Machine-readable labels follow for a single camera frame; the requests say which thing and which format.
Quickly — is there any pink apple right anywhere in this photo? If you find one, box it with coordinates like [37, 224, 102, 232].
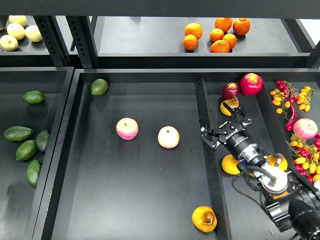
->
[293, 118, 318, 140]

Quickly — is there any black perforated post left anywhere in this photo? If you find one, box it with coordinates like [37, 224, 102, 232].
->
[33, 15, 72, 67]

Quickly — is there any orange front bottom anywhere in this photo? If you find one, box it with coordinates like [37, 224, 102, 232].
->
[209, 39, 230, 53]

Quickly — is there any red chili pepper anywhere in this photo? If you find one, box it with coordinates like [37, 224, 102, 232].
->
[285, 104, 297, 131]

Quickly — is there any green avocado at tray corner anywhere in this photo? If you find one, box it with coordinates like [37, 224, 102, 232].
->
[90, 78, 109, 96]

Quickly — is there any orange left bottom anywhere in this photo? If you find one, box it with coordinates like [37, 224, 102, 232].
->
[182, 34, 198, 51]

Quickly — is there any orange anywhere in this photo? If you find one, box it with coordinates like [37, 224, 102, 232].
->
[209, 39, 230, 53]
[182, 34, 198, 51]
[184, 22, 203, 40]
[232, 18, 251, 36]
[222, 33, 237, 50]
[209, 28, 225, 43]
[214, 17, 233, 33]

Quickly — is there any yellow pear right tray left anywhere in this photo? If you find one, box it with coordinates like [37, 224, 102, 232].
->
[221, 154, 243, 175]

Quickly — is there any pale yellow pear right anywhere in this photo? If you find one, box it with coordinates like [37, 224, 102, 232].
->
[25, 25, 43, 43]

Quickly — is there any orange back top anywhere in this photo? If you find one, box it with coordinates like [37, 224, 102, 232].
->
[214, 17, 233, 33]

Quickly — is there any orange cherry tomato bunch left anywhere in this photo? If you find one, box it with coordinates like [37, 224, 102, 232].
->
[269, 88, 291, 114]

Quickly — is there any red cherry tomato bunch top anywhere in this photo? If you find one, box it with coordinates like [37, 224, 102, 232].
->
[275, 80, 297, 99]

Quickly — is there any black tray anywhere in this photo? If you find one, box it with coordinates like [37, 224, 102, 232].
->
[22, 67, 320, 240]
[0, 67, 74, 240]

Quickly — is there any yellow pear right tray middle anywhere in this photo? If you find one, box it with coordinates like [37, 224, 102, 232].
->
[266, 153, 288, 171]

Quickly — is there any dark green avocado left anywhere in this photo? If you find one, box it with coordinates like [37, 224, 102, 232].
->
[3, 126, 34, 142]

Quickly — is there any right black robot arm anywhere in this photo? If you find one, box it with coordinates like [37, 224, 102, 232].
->
[198, 103, 320, 240]

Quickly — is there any pale pink apple centre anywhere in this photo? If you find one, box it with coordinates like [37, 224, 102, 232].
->
[157, 126, 180, 149]

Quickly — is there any pale yellow pear front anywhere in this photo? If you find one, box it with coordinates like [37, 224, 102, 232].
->
[0, 35, 19, 52]

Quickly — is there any yellow cherry tomato bunch right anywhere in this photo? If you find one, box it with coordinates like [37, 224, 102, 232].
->
[296, 86, 314, 112]

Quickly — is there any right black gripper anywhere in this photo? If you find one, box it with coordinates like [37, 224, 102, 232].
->
[199, 102, 260, 163]

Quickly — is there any pink apple left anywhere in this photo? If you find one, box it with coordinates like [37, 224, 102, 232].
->
[116, 117, 139, 140]

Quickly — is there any pale yellow pear middle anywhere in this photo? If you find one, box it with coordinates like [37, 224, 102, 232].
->
[6, 23, 26, 41]

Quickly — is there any yellow pear tray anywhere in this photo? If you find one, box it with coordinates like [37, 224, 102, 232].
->
[266, 153, 288, 171]
[272, 191, 289, 200]
[221, 154, 243, 175]

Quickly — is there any orange right top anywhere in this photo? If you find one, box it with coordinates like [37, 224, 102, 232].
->
[232, 18, 251, 36]

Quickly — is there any yellow pear right tray bottom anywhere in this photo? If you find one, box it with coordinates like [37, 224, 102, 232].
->
[272, 191, 289, 200]

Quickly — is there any mixed cherry tomato bunch lower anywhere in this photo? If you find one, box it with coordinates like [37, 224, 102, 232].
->
[286, 133, 320, 185]

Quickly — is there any black left tray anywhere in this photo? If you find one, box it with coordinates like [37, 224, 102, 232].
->
[0, 67, 74, 240]

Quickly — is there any black perforated shelf post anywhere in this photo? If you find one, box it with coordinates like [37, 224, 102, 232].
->
[66, 16, 100, 69]

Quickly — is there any black centre tray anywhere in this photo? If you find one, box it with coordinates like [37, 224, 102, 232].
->
[22, 67, 320, 240]

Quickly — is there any red apple large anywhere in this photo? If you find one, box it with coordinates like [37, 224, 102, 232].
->
[239, 73, 264, 96]

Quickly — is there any orange left top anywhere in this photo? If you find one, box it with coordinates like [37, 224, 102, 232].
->
[184, 22, 203, 40]

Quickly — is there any dark red apple small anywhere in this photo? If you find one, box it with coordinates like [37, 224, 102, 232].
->
[221, 82, 240, 100]

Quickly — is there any orange right middle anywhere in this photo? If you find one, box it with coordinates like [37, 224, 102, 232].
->
[222, 33, 237, 50]

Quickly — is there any dark green avocado upright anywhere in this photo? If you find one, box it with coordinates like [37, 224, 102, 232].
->
[35, 130, 50, 153]

